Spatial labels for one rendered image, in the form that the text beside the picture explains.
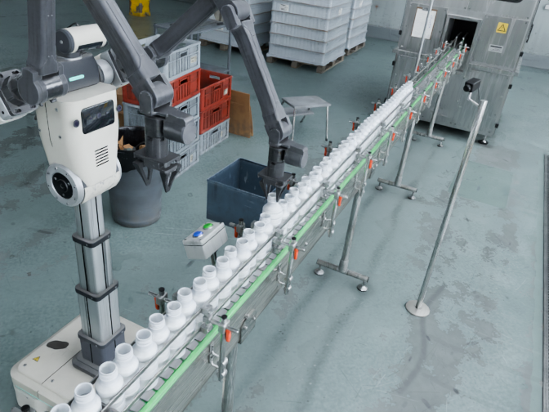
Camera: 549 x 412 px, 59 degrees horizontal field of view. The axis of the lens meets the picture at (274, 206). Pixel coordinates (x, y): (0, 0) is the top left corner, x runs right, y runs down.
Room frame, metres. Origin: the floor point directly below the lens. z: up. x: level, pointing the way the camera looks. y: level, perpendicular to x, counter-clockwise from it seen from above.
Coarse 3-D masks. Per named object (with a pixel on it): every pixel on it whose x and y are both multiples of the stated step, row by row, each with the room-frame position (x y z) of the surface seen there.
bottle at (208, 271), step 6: (204, 270) 1.10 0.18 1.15; (210, 270) 1.11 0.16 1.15; (204, 276) 1.08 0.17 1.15; (210, 276) 1.08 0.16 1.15; (210, 282) 1.08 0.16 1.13; (216, 282) 1.09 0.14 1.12; (210, 288) 1.07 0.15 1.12; (216, 288) 1.08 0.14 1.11; (216, 300) 1.09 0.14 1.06; (216, 306) 1.09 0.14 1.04
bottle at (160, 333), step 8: (152, 320) 0.89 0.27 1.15; (160, 320) 0.90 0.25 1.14; (152, 328) 0.87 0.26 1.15; (160, 328) 0.87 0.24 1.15; (152, 336) 0.86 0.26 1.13; (160, 336) 0.86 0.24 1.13; (168, 336) 0.88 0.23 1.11; (160, 344) 0.86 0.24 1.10; (168, 352) 0.88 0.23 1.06; (160, 360) 0.86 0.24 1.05; (160, 368) 0.86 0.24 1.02
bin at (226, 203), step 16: (240, 160) 2.33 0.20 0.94; (224, 176) 2.19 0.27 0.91; (240, 176) 2.32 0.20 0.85; (256, 176) 2.29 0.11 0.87; (208, 192) 2.05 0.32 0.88; (224, 192) 2.01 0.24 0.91; (240, 192) 1.98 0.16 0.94; (256, 192) 2.28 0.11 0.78; (272, 192) 1.99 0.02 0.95; (208, 208) 2.04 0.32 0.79; (224, 208) 2.01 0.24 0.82; (240, 208) 1.98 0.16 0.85; (256, 208) 1.94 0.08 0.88; (224, 224) 2.01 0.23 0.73
